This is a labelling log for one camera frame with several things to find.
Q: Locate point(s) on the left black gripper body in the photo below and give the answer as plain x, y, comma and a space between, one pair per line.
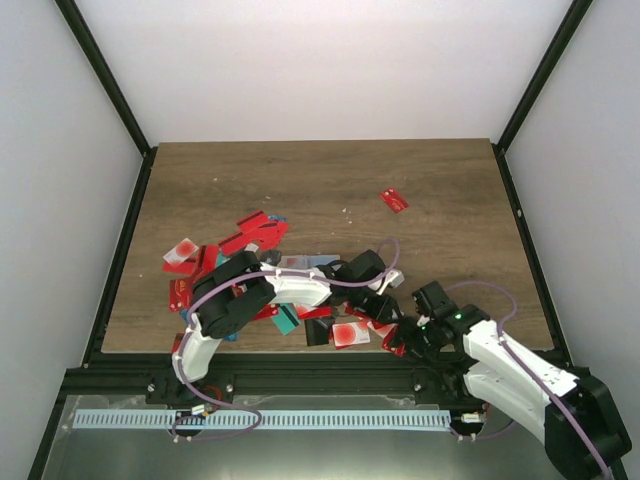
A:
376, 311

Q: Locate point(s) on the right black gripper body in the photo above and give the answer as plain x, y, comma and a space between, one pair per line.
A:
423, 341

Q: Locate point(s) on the blue VIP card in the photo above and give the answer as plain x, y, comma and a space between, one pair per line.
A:
323, 259

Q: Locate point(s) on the red white circle card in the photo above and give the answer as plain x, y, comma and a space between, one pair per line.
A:
311, 313
181, 252
349, 334
295, 262

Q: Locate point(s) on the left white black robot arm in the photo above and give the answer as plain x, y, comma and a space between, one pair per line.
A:
224, 301

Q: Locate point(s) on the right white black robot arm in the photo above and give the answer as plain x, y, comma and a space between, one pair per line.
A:
570, 412

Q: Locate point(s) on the red card far right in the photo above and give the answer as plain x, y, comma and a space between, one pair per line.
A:
393, 342

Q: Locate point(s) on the red white circle card bottom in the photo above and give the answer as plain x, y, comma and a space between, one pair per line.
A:
349, 334

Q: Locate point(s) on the black card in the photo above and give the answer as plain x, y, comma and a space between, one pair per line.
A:
318, 331

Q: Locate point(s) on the teal VIP card upper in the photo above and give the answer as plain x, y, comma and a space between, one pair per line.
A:
286, 320

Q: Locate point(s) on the red card lone back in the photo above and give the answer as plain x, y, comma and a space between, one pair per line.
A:
394, 200

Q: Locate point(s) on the red stripe card back left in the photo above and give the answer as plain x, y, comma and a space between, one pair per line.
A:
256, 228

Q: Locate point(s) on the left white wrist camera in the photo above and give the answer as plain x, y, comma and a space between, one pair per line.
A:
392, 279

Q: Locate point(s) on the light blue slotted cable duct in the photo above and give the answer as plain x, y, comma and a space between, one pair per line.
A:
228, 420

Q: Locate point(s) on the black aluminium front rail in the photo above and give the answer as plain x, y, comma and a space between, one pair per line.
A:
264, 374

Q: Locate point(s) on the black frame post right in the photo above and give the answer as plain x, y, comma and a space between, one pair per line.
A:
561, 39

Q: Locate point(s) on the black frame post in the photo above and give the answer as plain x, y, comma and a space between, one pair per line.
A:
561, 39
85, 39

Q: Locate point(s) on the black frame post left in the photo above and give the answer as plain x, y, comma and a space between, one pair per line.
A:
85, 39

